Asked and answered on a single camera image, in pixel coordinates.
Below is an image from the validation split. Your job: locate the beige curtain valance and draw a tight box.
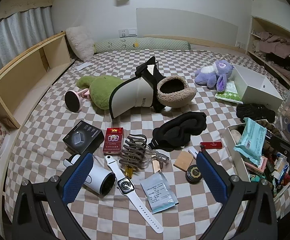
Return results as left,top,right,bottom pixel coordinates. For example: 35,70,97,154
0,0,54,28

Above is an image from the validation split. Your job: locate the white cylindrical handheld device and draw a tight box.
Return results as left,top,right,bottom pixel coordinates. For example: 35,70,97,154
64,154,116,196

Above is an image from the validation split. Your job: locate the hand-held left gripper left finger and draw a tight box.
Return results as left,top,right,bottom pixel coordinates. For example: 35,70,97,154
11,152,94,240

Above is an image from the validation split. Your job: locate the pink stand mirror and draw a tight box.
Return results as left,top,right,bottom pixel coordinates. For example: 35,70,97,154
64,89,90,113

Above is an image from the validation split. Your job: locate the pale grey curtain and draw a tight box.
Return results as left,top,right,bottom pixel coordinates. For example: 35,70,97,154
0,5,55,80

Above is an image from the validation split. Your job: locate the green dotted tissue packet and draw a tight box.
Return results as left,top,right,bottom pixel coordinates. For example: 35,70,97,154
215,80,244,104

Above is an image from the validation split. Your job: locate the green bolster pillow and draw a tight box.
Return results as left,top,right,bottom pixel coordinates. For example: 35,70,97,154
94,37,191,54

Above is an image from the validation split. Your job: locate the purple plush toy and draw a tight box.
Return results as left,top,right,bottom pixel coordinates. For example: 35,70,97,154
194,59,235,92

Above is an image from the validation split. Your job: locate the pile of clothes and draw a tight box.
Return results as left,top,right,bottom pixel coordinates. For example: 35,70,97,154
251,31,290,78

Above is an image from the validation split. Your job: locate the black knit gloves pair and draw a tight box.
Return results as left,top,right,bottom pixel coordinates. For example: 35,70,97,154
236,103,276,124

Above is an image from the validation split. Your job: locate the teal wet wipes packet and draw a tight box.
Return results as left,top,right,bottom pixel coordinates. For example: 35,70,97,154
233,117,267,165

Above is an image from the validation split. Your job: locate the white wall switch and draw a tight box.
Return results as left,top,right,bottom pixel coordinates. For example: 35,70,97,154
118,27,138,37

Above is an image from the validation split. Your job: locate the green plush toy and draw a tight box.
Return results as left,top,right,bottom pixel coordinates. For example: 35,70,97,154
75,75,124,110

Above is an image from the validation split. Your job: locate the wooden block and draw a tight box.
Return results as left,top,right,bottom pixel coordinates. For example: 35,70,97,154
173,151,194,172

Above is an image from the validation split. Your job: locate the red cigarette pack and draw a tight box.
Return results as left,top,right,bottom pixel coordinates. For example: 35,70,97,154
103,127,125,155

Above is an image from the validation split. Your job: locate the white paper slip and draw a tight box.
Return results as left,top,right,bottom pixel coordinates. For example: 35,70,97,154
74,63,90,72

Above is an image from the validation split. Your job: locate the blue white sachet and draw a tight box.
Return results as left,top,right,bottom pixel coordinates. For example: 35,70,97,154
140,172,178,214

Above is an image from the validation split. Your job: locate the black round tin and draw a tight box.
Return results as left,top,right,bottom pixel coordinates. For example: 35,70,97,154
185,164,203,185

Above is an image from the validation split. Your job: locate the white open box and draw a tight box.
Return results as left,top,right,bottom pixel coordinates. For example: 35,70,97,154
231,64,284,112

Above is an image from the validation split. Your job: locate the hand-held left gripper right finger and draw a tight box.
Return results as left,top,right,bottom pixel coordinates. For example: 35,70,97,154
196,150,277,240

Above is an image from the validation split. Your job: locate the white visor cap black band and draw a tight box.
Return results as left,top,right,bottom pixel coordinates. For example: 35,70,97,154
109,56,168,119

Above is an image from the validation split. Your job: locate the black charger box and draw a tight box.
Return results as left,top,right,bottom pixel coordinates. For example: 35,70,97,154
62,120,105,155

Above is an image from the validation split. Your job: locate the white storage box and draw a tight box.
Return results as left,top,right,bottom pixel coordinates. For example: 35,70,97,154
222,124,290,207

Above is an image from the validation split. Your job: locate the wooden wardrobe shelf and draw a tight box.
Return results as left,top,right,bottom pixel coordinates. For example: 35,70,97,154
246,16,290,90

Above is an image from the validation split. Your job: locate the brown fleece hat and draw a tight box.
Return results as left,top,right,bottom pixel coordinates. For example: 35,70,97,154
156,75,197,109

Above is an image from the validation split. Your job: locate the red slim case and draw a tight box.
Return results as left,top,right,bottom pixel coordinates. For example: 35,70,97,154
200,142,223,149

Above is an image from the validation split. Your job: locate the brown fur scarf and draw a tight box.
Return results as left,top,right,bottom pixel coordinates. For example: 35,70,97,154
256,120,282,143

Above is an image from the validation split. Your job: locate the beige plush item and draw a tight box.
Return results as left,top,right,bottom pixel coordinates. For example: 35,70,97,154
231,129,242,143

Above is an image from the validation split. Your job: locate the brown hair claw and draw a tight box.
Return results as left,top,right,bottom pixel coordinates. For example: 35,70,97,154
119,134,147,172

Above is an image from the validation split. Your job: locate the brown checked bed sheet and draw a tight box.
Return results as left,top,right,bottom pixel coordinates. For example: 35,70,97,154
4,49,290,240

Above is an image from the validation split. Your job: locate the white smartwatch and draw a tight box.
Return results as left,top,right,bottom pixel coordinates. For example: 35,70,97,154
105,155,164,233

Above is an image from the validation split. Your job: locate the white fluffy pillow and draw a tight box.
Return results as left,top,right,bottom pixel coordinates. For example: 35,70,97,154
65,26,95,62

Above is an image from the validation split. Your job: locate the wooden bedside shelf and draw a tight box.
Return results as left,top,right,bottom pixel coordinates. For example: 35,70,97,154
0,31,73,130

